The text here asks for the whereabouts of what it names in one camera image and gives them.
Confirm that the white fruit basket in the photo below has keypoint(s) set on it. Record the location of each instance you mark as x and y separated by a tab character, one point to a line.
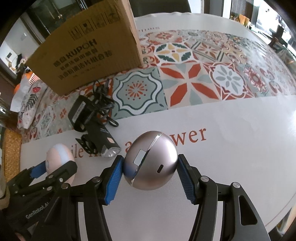
32	77

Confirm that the brown cardboard box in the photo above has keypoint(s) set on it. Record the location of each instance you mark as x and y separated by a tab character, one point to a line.
87	46

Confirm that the black bike light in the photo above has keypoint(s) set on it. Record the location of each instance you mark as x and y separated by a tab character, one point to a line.
101	141

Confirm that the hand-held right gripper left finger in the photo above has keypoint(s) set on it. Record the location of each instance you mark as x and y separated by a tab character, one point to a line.
113	183

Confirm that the dark glass sliding door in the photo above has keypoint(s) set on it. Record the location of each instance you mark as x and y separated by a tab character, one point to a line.
53	14

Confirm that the pink round fish-shaped device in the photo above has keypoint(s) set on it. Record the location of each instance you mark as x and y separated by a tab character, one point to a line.
60	155

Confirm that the silver ball-shaped device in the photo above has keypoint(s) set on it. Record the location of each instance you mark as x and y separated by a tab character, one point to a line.
152	162

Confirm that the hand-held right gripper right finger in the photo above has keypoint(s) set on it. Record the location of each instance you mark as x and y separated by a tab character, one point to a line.
186	183

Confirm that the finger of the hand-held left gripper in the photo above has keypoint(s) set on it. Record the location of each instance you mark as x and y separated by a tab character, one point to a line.
38	169
64	171

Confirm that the woven wicker box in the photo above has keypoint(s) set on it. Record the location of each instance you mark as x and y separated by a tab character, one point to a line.
11	150

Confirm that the dark green chair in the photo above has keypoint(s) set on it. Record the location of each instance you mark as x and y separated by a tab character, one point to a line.
186	5

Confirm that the floral fabric pouch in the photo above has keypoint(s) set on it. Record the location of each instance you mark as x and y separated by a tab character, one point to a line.
30	104

